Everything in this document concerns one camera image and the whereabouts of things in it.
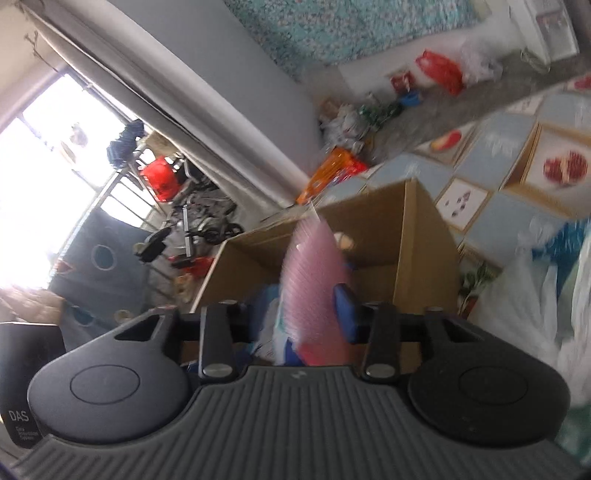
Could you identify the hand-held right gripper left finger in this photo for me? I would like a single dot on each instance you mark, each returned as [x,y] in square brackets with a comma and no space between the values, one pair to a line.
[217,332]

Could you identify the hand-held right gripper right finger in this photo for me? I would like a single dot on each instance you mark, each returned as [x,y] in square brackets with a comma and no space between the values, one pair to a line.
[348,314]

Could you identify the pink packet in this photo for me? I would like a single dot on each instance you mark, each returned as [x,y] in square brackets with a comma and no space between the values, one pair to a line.
[314,277]

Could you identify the blue plastic package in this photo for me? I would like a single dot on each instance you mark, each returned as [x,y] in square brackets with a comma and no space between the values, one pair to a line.
[272,318]

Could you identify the brown cardboard box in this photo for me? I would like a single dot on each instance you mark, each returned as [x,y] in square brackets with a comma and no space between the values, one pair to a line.
[415,240]

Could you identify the folded metal stroller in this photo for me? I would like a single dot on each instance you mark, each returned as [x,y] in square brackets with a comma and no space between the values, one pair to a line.
[203,217]

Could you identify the grey cat house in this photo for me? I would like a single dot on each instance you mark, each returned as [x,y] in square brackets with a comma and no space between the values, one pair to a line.
[97,267]

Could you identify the orange snack packet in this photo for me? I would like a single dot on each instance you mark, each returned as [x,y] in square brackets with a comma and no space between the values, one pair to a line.
[330,173]

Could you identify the balcony metal railing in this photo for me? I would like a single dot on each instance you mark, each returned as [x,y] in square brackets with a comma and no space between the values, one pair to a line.
[129,198]

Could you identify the large translucent plastic bag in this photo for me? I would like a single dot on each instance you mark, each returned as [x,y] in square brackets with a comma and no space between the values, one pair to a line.
[521,323]

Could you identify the pile of small clutter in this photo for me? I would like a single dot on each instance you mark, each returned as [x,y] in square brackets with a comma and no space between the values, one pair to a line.
[355,122]

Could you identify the blue hanging clothes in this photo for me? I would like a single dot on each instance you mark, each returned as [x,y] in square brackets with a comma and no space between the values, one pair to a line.
[124,143]

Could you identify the blue tape roll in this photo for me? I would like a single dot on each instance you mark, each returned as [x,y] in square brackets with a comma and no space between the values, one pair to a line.
[411,99]

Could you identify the white curtain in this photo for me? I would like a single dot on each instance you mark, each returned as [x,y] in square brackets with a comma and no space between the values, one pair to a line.
[184,101]

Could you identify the red white small packet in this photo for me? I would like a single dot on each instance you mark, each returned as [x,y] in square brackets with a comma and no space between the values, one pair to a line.
[402,82]

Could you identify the red plastic bag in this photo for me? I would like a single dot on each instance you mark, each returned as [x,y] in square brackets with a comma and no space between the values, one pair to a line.
[441,71]

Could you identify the teal floral hanging cloth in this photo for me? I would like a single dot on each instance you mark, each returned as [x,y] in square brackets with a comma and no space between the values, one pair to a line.
[351,32]

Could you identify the clear crumpled plastic bag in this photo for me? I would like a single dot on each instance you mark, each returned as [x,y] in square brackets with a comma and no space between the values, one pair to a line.
[482,60]

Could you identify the white water dispenser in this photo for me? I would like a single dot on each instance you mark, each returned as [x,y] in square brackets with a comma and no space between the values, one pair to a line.
[545,27]

